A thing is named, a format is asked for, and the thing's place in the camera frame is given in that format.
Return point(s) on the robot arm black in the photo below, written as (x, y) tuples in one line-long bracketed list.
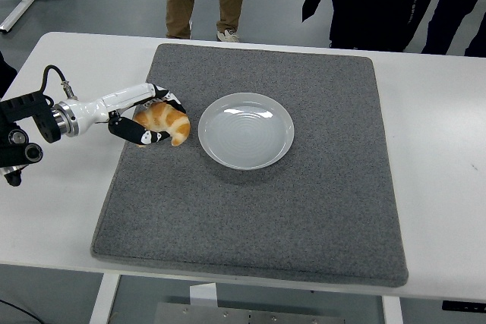
[(23, 111)]

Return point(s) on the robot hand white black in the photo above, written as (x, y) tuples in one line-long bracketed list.
[(114, 102)]

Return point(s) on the croissant bread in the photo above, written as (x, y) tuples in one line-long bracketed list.
[(167, 117)]

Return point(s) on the grey felt mat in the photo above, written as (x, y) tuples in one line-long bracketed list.
[(247, 217)]

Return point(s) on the black table control panel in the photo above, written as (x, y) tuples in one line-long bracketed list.
[(463, 305)]

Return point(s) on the white table leg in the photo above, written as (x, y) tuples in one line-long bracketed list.
[(392, 310), (104, 301)]

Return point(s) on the pale grey round plate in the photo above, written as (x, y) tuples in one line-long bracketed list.
[(247, 138)]

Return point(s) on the person in black coat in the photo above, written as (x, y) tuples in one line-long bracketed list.
[(364, 1)]

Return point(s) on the grey metal plate with screws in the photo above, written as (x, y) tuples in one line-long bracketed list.
[(235, 314)]

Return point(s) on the person in dark blue trousers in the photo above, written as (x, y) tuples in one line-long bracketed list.
[(455, 5)]

